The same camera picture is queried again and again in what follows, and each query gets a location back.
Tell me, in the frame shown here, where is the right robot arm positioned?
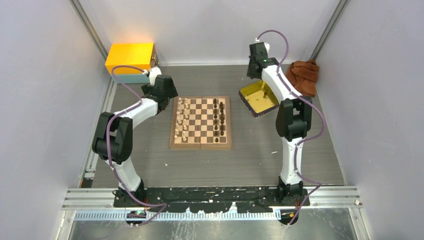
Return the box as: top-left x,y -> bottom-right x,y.
247,42 -> 312,206

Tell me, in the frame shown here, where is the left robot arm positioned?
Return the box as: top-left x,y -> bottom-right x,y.
92,74 -> 178,207

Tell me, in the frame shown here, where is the wooden chess board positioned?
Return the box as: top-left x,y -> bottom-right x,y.
169,96 -> 232,149

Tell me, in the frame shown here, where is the yellow tin tray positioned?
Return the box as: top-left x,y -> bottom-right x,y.
238,80 -> 279,119

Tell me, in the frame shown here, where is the teal drawer box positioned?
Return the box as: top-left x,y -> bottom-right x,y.
109,65 -> 150,84

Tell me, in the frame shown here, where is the yellow drawer box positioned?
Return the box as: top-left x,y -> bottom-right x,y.
104,42 -> 158,74

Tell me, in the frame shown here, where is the brown cloth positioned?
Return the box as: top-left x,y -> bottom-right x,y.
285,59 -> 320,98

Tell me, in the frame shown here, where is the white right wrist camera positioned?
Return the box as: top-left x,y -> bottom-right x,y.
255,38 -> 270,54

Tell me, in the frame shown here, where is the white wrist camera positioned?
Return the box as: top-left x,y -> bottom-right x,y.
148,66 -> 162,86
255,38 -> 270,54

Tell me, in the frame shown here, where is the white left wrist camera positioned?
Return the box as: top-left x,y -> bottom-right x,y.
148,66 -> 162,86

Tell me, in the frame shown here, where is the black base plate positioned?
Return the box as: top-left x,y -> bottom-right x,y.
112,186 -> 308,214

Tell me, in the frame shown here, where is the aluminium frame rail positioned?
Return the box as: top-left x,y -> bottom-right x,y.
62,186 -> 363,225

